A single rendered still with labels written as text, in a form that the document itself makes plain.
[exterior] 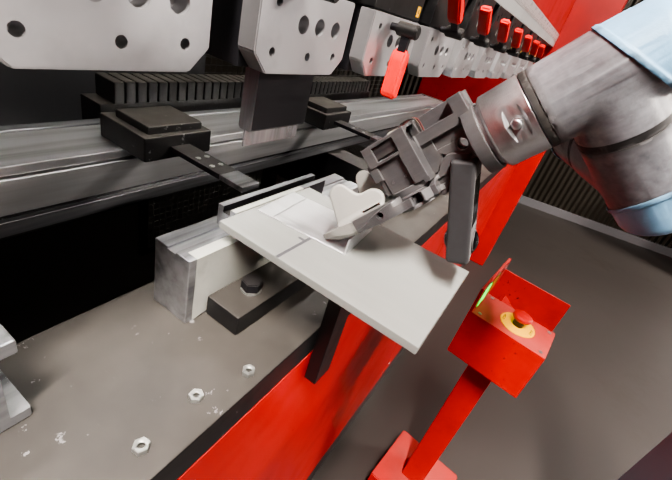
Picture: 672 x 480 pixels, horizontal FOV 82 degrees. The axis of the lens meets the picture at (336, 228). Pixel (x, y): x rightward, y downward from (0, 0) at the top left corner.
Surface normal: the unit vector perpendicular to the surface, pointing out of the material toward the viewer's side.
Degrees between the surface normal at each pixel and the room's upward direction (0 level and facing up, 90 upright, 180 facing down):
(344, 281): 0
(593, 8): 90
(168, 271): 90
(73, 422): 0
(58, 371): 0
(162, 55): 90
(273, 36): 90
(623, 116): 102
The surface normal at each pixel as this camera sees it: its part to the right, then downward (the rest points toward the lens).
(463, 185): -0.45, 0.38
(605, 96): -0.32, 0.59
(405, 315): 0.25, -0.84
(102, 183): 0.81, 0.45
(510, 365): -0.61, 0.25
